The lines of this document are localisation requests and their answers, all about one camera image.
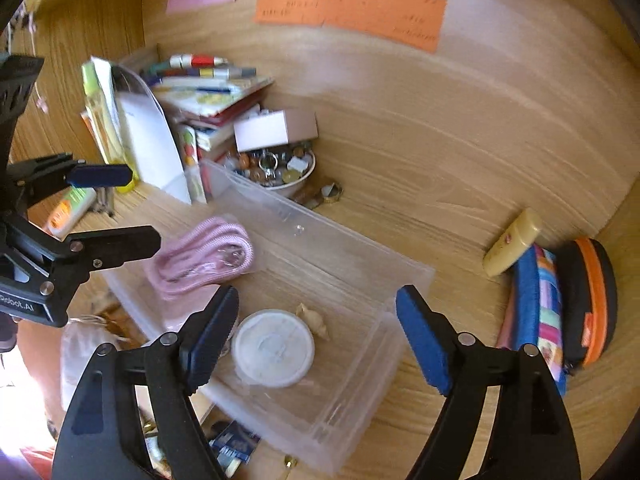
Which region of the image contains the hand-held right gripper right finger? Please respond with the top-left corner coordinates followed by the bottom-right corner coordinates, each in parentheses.
top-left (395, 285), bottom-right (582, 480)

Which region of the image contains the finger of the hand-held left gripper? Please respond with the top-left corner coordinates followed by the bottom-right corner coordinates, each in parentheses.
top-left (7, 153), bottom-right (134, 207)
top-left (30, 225), bottom-right (162, 282)

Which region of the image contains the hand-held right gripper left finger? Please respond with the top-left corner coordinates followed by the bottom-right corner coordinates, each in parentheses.
top-left (50, 285), bottom-right (240, 480)

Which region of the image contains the white-lidded cream jar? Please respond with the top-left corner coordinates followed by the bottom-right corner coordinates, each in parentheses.
top-left (231, 309), bottom-right (316, 388)

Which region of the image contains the pink cord bundle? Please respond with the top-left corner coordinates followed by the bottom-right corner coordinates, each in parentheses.
top-left (145, 216), bottom-right (255, 301)

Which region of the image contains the white cloth bag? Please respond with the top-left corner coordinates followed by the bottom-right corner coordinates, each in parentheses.
top-left (60, 315), bottom-right (151, 411)

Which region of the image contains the clear plastic storage box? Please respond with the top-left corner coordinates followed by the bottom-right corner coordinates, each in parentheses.
top-left (102, 160), bottom-right (436, 476)

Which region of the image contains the wooden desktop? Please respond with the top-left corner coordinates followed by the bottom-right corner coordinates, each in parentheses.
top-left (30, 180), bottom-right (601, 480)

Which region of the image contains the dark metal clip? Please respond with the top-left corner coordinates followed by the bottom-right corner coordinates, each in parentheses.
top-left (92, 187), bottom-right (117, 218)

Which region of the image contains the orange white glue tube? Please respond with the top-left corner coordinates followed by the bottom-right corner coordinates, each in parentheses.
top-left (47, 187), bottom-right (97, 240)

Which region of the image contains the orange packet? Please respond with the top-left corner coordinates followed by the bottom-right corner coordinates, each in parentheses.
top-left (80, 110), bottom-right (108, 161)

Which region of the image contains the white paper folder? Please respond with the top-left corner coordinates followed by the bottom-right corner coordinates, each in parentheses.
top-left (112, 65), bottom-right (193, 206)

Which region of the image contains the green yellow bottle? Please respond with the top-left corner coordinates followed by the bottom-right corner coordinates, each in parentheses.
top-left (81, 58), bottom-right (135, 193)

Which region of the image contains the pink wallet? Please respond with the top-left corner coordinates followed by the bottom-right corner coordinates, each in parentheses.
top-left (495, 305), bottom-right (518, 351)

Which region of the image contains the dotted sticker sheet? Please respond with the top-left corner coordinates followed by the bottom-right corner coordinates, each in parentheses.
top-left (177, 125), bottom-right (207, 206)

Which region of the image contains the dark blue packet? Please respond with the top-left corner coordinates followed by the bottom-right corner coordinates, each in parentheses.
top-left (207, 420), bottom-right (262, 466)

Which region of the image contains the small seashell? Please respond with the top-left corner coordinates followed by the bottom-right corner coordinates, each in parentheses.
top-left (295, 302), bottom-right (332, 341)

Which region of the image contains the blue patchwork pencil case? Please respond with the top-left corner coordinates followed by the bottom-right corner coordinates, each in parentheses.
top-left (495, 244), bottom-right (568, 397)

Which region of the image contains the yellow cream tube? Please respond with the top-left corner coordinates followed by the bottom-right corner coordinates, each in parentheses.
top-left (482, 208), bottom-right (543, 277)

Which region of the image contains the stack of books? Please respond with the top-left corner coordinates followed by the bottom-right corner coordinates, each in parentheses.
top-left (140, 54), bottom-right (276, 166)

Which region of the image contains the black orange zip case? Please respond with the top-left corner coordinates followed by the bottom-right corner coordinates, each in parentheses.
top-left (555, 237), bottom-right (618, 371)

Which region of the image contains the white cardboard box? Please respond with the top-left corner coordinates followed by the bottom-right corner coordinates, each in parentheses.
top-left (234, 108), bottom-right (319, 153)

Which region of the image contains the white bowl of trinkets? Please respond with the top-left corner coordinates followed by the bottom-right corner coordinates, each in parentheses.
top-left (222, 142), bottom-right (317, 200)

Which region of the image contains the orange paper note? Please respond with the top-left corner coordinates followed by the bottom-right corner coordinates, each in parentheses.
top-left (254, 0), bottom-right (447, 54)

